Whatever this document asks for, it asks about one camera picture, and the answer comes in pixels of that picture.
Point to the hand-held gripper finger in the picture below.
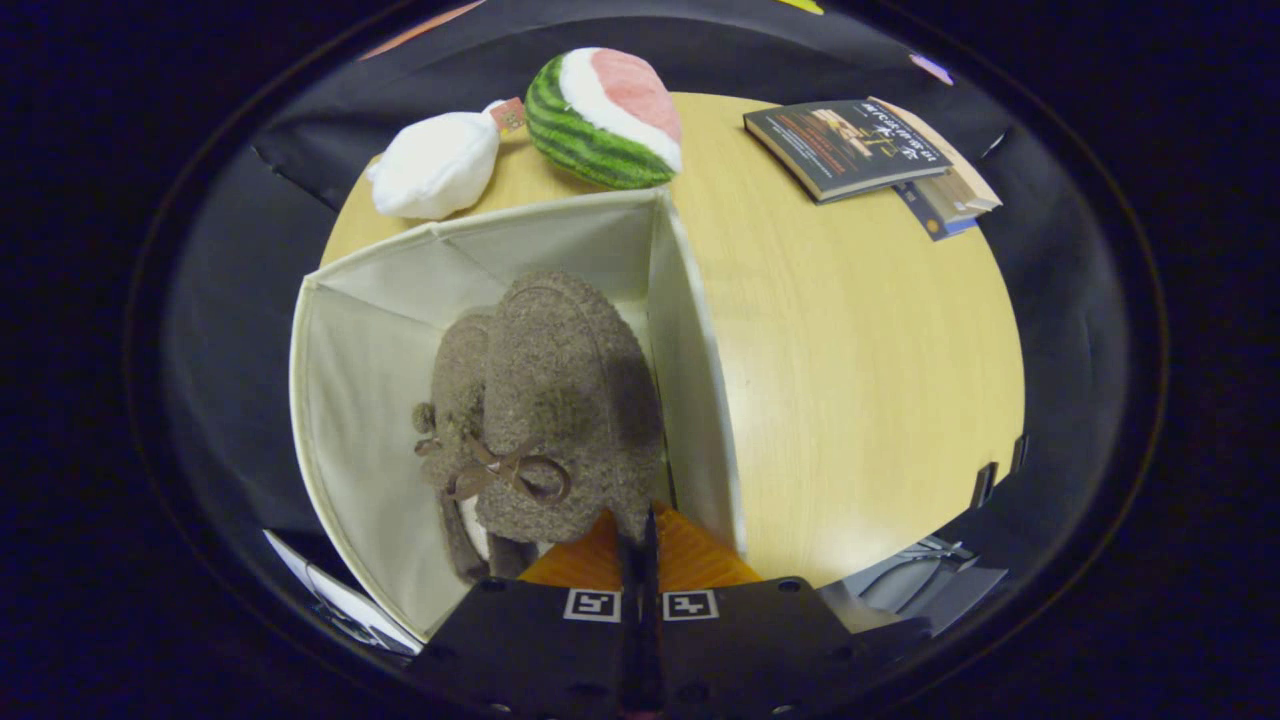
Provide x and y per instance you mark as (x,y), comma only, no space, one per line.
(630,600)
(651,590)

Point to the brown fuzzy slipper shoe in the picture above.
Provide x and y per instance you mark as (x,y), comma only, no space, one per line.
(460,380)
(560,380)

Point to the cream fabric storage box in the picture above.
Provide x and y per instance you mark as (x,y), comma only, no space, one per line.
(370,400)

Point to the white board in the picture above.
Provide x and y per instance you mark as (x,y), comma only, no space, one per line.
(340,600)

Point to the black table clip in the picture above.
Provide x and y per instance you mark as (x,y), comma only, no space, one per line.
(984,485)
(1019,454)

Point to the watermelon slice plush toy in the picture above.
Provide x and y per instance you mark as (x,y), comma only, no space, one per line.
(590,130)

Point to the blue cover book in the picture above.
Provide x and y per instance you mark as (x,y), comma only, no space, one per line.
(935,222)

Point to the white plush toy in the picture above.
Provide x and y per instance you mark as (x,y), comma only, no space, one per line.
(435,165)

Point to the black cover book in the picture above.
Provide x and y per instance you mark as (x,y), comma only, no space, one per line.
(840,145)

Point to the tan cover book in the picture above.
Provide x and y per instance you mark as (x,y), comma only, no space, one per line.
(965,190)

